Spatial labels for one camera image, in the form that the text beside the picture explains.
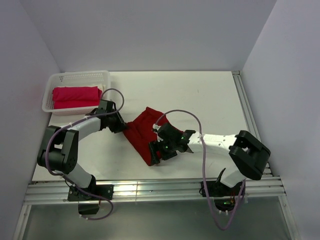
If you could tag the white folded cloth in basket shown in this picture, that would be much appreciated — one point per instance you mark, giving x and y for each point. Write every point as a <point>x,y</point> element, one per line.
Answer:
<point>101,89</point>

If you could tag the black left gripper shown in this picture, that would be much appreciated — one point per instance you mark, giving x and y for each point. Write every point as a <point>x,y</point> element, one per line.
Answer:
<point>121,125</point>

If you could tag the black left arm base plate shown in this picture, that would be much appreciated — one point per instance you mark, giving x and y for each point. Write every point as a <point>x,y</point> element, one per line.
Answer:
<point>105,191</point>

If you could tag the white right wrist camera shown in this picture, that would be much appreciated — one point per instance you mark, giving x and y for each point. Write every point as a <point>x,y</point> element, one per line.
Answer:
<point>156,129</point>

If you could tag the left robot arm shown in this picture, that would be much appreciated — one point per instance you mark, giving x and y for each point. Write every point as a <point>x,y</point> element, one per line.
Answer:
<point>58,152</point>

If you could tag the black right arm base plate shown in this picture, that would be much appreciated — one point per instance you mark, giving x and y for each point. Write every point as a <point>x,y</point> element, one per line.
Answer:
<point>219,190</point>

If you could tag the pink rolled t shirt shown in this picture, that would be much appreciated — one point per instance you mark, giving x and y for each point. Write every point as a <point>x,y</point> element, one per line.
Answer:
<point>75,97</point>

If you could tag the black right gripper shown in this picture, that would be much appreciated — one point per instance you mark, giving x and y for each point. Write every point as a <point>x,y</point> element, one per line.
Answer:
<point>154,146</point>

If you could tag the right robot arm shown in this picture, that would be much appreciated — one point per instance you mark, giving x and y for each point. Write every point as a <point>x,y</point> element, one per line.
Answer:
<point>249,155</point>

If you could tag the dark red t shirt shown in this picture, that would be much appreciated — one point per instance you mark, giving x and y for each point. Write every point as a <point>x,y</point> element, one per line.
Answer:
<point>139,132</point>

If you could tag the aluminium frame rail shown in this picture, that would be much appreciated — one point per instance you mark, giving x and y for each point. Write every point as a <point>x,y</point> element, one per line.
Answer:
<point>54,192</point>

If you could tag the white perforated plastic basket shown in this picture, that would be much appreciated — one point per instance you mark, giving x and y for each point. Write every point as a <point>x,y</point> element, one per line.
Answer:
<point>73,79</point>

